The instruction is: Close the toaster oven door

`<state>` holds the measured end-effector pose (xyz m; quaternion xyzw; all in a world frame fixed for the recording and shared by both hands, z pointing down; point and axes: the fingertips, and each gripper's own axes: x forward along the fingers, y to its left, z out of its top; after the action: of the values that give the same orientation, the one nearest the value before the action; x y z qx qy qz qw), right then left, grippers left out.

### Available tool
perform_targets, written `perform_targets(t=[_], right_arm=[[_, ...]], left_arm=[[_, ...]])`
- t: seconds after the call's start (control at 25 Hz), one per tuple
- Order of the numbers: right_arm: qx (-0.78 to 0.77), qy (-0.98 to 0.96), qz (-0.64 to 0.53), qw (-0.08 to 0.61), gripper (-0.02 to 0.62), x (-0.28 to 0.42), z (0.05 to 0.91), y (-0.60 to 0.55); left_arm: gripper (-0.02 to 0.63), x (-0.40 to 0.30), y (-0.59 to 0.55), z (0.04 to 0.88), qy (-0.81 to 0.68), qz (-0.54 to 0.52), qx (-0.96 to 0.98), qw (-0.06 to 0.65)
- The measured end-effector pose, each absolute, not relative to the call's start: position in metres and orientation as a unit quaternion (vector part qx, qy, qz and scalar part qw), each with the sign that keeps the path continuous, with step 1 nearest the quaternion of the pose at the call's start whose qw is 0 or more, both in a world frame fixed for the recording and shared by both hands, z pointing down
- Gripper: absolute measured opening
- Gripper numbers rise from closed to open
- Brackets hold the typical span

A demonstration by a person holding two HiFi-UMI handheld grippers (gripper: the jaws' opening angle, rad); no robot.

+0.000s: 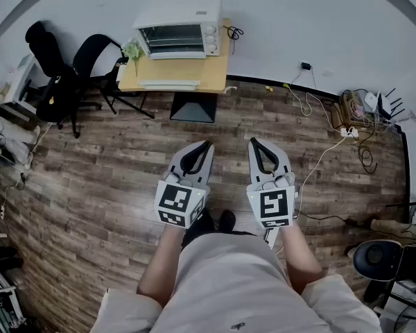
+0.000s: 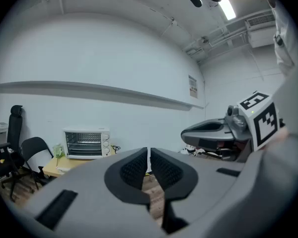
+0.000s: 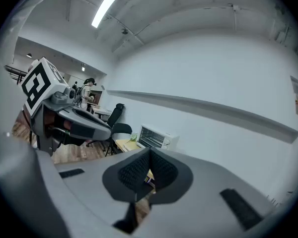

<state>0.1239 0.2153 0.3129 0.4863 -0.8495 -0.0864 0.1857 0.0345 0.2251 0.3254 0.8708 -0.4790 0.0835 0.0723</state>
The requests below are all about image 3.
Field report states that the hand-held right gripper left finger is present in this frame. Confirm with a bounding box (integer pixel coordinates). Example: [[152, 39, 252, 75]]
[[55, 147, 151, 238]]

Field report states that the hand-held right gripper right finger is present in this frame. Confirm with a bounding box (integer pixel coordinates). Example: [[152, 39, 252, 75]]
[[139, 147, 276, 238]]

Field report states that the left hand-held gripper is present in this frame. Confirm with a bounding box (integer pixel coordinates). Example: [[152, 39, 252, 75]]
[[17, 57, 112, 156]]

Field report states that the white oven door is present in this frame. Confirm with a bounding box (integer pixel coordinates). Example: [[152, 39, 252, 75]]
[[123, 142, 142, 152]]

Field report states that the white oven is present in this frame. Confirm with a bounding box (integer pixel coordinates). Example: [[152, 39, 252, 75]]
[[136, 124, 180, 151]]

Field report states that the white desk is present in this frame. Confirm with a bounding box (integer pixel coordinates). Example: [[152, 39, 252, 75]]
[[91, 105, 113, 117]]

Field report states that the black office chair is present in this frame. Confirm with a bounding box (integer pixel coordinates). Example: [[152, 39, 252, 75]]
[[106, 103, 126, 129], [105, 122, 133, 157]]

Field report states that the black railing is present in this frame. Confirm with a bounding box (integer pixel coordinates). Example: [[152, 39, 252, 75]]
[[4, 64, 28, 84]]

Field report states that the ceiling strip light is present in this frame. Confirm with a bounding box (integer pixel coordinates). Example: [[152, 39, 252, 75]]
[[91, 0, 120, 29]]

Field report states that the grey wall ledge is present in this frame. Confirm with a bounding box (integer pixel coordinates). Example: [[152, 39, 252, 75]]
[[106, 89, 298, 144]]

